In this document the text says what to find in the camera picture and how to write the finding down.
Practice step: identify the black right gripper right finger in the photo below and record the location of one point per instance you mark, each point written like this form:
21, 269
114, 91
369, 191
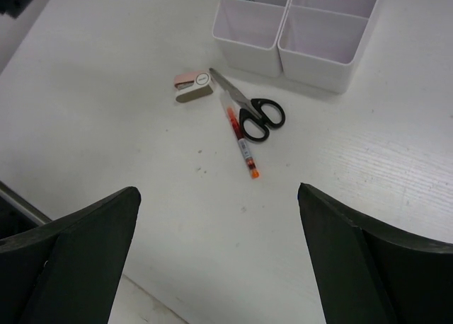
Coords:
368, 271

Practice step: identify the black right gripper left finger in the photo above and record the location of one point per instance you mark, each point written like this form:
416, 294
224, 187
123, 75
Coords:
68, 271

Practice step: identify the upper red gel pen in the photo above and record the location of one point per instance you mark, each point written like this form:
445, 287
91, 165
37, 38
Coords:
228, 105

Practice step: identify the right white compartment organizer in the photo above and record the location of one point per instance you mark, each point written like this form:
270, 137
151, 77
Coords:
322, 41

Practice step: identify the white compartment organizer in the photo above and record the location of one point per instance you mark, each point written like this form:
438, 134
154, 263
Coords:
247, 33
322, 41

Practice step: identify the left white compartment organizer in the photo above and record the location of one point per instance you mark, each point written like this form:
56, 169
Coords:
247, 33

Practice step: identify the black handled scissors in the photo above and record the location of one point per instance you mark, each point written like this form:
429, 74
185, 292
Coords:
251, 109

